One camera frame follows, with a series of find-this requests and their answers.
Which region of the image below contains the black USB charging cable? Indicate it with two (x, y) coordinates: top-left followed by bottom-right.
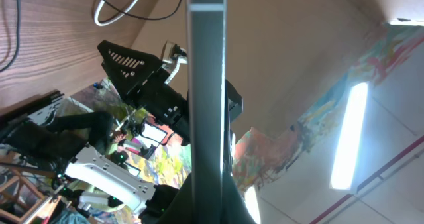
(0, 0), (185, 73)

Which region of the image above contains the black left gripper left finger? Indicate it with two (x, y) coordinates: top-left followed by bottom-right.
(158, 174), (193, 224)

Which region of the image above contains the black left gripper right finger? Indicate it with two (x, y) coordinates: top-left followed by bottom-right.
(221, 172), (256, 224)

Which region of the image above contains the white power strip cable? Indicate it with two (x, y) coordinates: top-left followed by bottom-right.
(93, 0), (148, 27)

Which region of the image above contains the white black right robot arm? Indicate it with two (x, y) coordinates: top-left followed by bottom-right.
(65, 41), (252, 223)

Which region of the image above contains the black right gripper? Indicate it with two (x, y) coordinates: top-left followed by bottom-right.
(97, 40), (244, 146)

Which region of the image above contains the blue screen Galaxy smartphone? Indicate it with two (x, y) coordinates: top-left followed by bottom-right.
(186, 0), (227, 224)

